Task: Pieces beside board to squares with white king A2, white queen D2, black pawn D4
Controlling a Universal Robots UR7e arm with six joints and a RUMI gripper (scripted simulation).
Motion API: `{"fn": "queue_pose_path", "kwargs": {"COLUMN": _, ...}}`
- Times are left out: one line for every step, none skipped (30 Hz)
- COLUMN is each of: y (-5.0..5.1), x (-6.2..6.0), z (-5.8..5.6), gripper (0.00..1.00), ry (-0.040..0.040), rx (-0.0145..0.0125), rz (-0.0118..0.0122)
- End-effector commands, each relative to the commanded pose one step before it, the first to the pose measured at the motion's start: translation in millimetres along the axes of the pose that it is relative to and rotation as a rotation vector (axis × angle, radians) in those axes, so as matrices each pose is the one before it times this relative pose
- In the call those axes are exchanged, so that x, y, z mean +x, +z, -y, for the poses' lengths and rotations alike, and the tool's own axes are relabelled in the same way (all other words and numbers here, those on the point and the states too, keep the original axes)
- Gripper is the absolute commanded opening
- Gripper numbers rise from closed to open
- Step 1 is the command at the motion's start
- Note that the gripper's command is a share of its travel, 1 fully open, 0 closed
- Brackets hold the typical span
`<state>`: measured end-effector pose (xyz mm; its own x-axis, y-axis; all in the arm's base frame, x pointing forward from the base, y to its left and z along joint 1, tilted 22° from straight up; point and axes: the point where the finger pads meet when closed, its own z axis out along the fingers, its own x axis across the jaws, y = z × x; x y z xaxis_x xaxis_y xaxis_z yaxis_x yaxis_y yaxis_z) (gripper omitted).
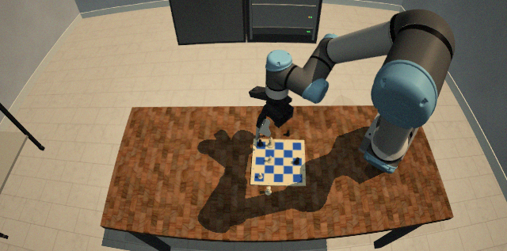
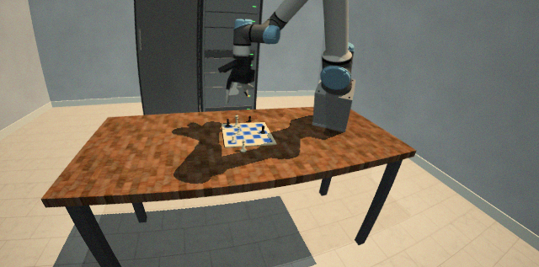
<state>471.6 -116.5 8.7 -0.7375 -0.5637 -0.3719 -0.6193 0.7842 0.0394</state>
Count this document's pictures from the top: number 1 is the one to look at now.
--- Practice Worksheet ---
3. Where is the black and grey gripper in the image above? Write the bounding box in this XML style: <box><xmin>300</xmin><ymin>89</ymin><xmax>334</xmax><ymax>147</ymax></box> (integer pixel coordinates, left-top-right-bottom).
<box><xmin>255</xmin><ymin>95</ymin><xmax>294</xmax><ymax>140</ymax></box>

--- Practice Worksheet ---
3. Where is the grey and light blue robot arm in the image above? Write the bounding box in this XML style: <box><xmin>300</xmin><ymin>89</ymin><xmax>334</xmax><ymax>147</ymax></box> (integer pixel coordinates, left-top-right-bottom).
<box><xmin>249</xmin><ymin>10</ymin><xmax>455</xmax><ymax>173</ymax></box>

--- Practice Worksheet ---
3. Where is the blue and cream chessboard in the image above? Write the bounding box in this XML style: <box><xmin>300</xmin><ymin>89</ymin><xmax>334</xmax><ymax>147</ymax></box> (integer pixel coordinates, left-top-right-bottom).
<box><xmin>250</xmin><ymin>139</ymin><xmax>306</xmax><ymax>186</ymax></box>

